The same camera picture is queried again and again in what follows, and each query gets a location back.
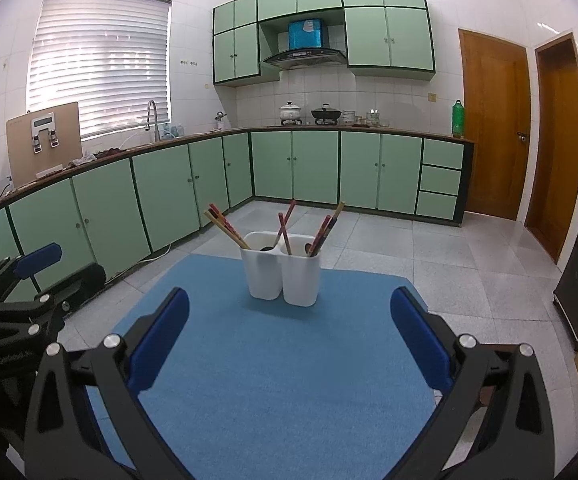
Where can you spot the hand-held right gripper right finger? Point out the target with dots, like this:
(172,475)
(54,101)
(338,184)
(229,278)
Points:
(419,340)

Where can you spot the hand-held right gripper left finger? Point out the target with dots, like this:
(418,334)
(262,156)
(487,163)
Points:
(161,340)

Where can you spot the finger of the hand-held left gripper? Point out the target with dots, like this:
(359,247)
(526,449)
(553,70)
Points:
(81,282)
(39,259)

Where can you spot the white utensil holder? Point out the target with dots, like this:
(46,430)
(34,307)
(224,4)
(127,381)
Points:
(299,280)

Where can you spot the bundle of assorted chopsticks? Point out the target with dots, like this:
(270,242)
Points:
(323,234)

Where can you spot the blue mat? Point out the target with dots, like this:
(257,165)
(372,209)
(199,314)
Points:
(269,360)

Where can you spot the white device on board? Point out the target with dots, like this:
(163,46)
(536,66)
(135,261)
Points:
(44,132)

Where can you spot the brown board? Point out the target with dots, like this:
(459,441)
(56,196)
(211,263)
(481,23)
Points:
(66,135)

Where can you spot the dark red cloth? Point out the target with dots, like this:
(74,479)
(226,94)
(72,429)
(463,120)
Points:
(110,152)

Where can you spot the metal spoon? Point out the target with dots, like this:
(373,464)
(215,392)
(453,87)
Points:
(308,248)

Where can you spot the blue bottles by sink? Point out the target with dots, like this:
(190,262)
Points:
(172,131)

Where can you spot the metal sink faucet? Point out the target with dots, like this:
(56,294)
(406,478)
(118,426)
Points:
(152,120)

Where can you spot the green base cabinet run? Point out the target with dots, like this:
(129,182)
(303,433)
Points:
(314,170)

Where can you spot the white window blinds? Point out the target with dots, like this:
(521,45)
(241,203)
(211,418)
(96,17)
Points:
(99,65)

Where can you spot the small white container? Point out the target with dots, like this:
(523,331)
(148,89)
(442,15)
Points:
(219,121)

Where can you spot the green plastic bottle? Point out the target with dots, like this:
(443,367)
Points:
(458,121)

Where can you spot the clear glass jar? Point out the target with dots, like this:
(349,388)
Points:
(350,118)
(377,119)

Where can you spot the wooden door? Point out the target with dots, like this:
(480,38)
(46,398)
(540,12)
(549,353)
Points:
(559,145)
(494,125)

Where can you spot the black wok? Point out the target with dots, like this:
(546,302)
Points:
(326,113)

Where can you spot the white cooking pot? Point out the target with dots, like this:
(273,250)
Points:
(290,112)

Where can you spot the range hood with blue chimney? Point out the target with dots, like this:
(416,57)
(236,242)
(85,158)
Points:
(306,45)

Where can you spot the green wall cabinet unit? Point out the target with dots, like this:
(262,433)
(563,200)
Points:
(389,35)

